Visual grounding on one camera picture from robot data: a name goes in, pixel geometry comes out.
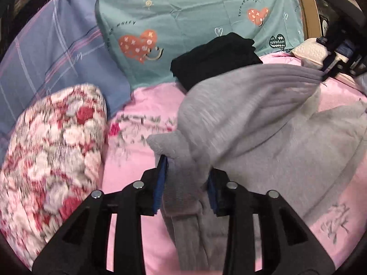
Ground teal heart print pillow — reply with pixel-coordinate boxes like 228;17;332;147
75;0;305;90

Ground wooden headboard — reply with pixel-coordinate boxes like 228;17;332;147
292;0;333;41

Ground grey pants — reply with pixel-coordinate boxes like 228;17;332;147
147;63;367;272

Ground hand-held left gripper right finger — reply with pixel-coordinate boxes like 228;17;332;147
207;168;336;275

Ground pink floral bed sheet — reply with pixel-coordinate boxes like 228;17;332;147
102;52;367;272

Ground blue plaid pillow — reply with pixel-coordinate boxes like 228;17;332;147
0;0;132;138

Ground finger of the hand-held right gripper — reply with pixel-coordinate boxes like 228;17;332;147
316;36;349;78

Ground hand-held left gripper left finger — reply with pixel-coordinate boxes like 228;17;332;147
31;155;169;275

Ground black folded garment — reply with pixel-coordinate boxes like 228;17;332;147
170;32;263;91

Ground cream folded cloth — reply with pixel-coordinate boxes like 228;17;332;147
291;38;330;71

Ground red floral pillow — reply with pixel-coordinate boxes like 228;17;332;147
0;84;108;270

